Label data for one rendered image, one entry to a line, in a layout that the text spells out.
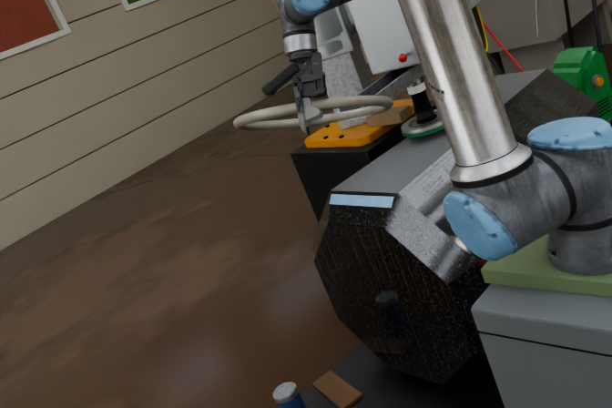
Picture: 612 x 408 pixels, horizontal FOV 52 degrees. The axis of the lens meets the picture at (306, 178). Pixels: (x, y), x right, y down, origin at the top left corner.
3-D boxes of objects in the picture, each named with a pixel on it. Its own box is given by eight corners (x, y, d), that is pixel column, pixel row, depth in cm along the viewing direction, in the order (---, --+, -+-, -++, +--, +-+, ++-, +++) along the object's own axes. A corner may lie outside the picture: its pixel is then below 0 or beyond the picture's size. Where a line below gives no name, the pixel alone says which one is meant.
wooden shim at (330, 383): (312, 386, 267) (311, 383, 267) (331, 372, 271) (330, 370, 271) (343, 412, 245) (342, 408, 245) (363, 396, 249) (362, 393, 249)
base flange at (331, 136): (302, 148, 336) (299, 140, 334) (362, 110, 362) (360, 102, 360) (366, 146, 297) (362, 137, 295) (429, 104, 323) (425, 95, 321)
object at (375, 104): (302, 128, 228) (301, 120, 228) (423, 105, 197) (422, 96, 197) (199, 133, 190) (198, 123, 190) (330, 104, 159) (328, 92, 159)
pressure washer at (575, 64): (591, 127, 408) (557, -4, 381) (638, 131, 376) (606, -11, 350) (551, 151, 397) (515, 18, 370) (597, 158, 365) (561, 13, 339)
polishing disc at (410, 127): (430, 133, 236) (429, 130, 236) (391, 134, 254) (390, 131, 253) (464, 109, 247) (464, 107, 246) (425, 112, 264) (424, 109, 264)
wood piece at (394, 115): (368, 127, 309) (365, 118, 308) (380, 119, 316) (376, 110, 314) (402, 123, 295) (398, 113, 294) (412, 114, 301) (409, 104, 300)
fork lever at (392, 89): (414, 63, 267) (412, 51, 266) (457, 52, 255) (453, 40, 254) (332, 124, 217) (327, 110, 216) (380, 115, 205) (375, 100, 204)
